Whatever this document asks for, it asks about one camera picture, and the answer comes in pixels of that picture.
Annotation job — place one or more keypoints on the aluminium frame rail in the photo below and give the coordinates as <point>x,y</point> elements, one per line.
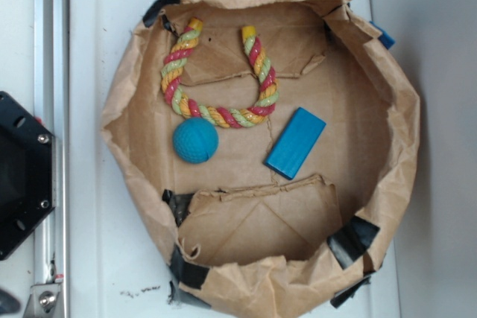
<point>51,105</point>

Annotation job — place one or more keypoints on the white plastic tray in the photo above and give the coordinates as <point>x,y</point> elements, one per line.
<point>114,268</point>

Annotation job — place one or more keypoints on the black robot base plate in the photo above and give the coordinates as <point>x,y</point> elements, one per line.
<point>26,174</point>

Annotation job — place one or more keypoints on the metal corner bracket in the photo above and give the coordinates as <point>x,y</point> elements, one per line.
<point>45,301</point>

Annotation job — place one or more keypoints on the multicolour twisted rope toy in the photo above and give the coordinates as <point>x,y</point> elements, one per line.
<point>173,69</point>

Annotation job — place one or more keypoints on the brown paper bag bin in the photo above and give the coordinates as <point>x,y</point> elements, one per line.
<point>238,236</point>

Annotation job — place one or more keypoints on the blue wooden block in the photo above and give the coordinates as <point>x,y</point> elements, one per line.
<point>295,143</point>

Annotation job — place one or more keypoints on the blue dimpled ball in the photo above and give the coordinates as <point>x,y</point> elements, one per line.
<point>195,140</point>

